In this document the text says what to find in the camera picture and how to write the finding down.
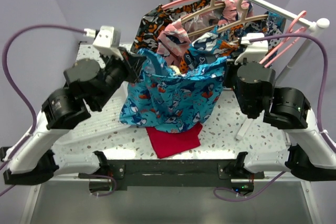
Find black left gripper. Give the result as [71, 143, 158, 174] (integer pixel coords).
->
[93, 46, 146, 109]

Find blue shark print shorts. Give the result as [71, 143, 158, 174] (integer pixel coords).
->
[119, 49, 226, 133]

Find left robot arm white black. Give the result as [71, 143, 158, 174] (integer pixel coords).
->
[1, 47, 146, 186]

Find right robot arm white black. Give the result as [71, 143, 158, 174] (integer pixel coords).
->
[223, 60, 335, 182]

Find black orange camo shorts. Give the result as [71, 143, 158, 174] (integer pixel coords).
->
[131, 0, 224, 53]

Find beige hanger front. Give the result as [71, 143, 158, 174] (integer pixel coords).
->
[187, 0, 269, 38]

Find beige hanger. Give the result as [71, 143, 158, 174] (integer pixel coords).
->
[187, 0, 269, 38]
[181, 0, 225, 24]

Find beige hanger middle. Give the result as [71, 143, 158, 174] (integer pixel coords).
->
[181, 0, 225, 24]

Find white plastic basket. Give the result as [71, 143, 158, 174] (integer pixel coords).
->
[52, 87, 132, 146]

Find red folded cloth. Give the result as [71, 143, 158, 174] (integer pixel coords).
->
[146, 123, 203, 159]

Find silver clothes rack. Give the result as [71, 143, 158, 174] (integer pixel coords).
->
[169, 0, 330, 141]

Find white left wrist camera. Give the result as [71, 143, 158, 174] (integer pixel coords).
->
[84, 26, 121, 55]

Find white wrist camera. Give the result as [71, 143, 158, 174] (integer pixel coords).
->
[234, 33, 268, 65]
[84, 26, 121, 55]

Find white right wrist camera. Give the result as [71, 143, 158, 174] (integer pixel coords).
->
[234, 33, 268, 65]

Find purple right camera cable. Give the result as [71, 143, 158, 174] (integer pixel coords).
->
[249, 33, 336, 154]

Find purple camera cable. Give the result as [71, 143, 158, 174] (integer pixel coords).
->
[0, 24, 87, 196]
[249, 33, 336, 154]

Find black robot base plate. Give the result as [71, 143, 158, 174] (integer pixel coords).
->
[78, 158, 265, 192]

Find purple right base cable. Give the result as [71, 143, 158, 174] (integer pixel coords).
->
[212, 170, 287, 201]

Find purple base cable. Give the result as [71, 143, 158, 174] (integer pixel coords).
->
[212, 170, 287, 201]
[90, 175, 118, 197]

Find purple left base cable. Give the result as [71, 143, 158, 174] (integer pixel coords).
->
[90, 175, 118, 197]

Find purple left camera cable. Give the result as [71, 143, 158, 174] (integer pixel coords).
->
[0, 24, 87, 196]

